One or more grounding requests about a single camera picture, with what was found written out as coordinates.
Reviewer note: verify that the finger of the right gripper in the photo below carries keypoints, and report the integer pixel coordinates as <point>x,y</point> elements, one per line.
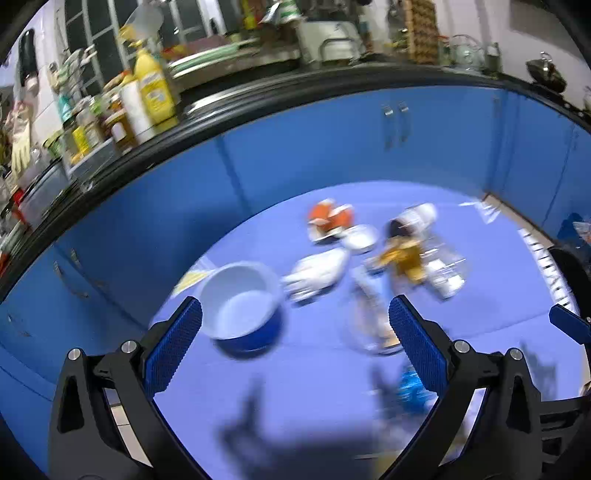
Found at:
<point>571,324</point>

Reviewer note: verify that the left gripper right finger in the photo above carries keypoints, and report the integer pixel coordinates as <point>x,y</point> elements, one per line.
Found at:
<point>505,442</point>

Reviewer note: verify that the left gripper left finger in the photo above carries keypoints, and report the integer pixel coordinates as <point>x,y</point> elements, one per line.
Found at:
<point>84,441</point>

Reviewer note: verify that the silver pill blister pack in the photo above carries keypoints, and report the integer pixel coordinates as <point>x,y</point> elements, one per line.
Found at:
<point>446,269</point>

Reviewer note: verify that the blue paper cup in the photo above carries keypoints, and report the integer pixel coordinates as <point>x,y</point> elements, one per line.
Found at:
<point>240,305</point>

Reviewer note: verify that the white round lid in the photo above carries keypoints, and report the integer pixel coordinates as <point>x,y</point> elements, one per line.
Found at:
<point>360,239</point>

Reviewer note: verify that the orange white crushed carton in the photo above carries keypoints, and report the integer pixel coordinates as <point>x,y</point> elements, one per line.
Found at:
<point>328,220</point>

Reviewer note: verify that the black trash bin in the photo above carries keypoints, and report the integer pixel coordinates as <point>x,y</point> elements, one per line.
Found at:
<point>576,277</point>

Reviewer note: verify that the blue kitchen cabinets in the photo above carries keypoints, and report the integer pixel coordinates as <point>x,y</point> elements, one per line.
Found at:
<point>104,279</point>

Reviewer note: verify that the clear plastic lid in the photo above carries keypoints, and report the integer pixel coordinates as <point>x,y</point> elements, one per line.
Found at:
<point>369,326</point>

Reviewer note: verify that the purple round tablecloth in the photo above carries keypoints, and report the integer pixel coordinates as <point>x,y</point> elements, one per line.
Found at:
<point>327,396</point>

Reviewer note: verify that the gold foil wrapper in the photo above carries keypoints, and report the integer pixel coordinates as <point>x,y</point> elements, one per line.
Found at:
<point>404,255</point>

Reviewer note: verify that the brown pill bottle white cap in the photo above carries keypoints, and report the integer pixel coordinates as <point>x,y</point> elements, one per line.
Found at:
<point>413,222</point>

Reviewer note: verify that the crumpled white tissue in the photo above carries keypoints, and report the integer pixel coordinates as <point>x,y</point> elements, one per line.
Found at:
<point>315,273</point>

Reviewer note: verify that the white ceramic pot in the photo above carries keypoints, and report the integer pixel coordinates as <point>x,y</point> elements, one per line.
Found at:
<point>587,99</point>

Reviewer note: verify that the black wok with lid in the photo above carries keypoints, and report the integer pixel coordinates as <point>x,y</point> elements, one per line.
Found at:
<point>544,72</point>

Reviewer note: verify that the yellow detergent bottle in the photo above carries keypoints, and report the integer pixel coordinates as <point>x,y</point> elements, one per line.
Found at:
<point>154,89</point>

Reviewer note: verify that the green kettle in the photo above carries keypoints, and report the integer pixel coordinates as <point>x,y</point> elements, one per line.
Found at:
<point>467,53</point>

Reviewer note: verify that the wooden checkered board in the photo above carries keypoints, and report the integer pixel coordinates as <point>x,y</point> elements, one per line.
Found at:
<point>422,31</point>

